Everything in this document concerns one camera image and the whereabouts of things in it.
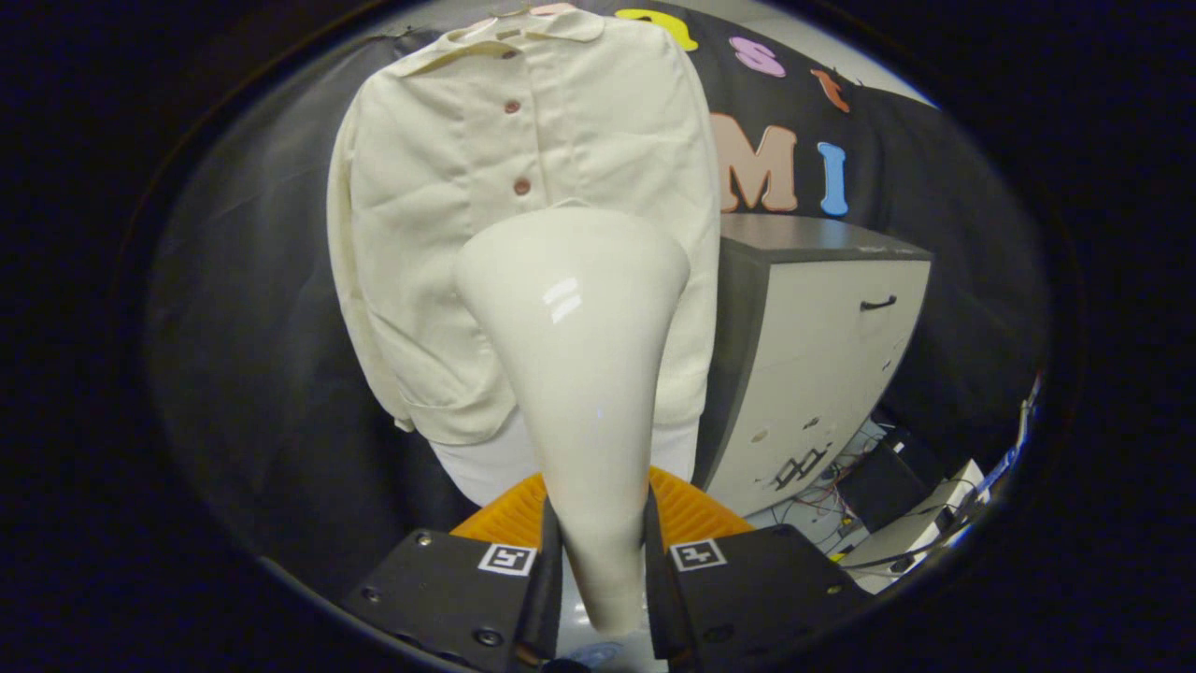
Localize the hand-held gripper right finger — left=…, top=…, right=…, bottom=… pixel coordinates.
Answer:
left=643, top=465, right=875, bottom=669

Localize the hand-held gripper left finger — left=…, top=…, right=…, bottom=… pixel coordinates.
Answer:
left=341, top=472, right=564, bottom=673

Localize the white garment steamer head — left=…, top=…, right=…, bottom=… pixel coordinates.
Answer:
left=453, top=206, right=692, bottom=637

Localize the cream button-up shirt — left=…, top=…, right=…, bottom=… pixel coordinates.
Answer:
left=325, top=7, right=722, bottom=448

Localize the white fabric panel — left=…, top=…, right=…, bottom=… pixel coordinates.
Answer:
left=428, top=407, right=700, bottom=508

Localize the white equipment case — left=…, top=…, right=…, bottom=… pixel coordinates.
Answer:
left=841, top=458, right=987, bottom=594

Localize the black equipment box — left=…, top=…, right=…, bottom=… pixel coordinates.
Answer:
left=836, top=425, right=949, bottom=534

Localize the grey-topped cream cabinet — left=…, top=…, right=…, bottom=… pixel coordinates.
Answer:
left=696, top=213, right=933, bottom=520

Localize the tangle of thin cables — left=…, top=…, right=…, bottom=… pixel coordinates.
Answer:
left=776, top=421, right=935, bottom=562

